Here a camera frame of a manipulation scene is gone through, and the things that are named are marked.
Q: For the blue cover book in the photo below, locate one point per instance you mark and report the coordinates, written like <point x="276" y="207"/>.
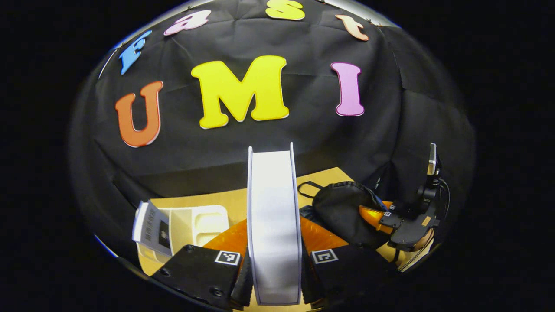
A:
<point x="151" y="227"/>

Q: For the black backdrop cloth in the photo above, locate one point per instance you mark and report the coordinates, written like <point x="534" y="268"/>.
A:
<point x="303" y="134"/>

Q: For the white plastic bookshelf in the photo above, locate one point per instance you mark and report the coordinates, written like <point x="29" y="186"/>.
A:
<point x="204" y="223"/>

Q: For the blue schoolbag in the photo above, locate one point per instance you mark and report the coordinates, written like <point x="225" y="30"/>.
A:
<point x="338" y="212"/>

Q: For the white cover book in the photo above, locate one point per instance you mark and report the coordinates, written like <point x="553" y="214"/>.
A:
<point x="274" y="225"/>

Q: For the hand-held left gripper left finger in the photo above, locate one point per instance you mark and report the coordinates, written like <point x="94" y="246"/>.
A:
<point x="195" y="268"/>

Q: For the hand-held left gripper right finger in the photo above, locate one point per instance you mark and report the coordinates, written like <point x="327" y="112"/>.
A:
<point x="347" y="268"/>

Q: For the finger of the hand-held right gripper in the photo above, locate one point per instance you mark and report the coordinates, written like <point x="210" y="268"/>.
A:
<point x="390" y="221"/>
<point x="399" y="209"/>

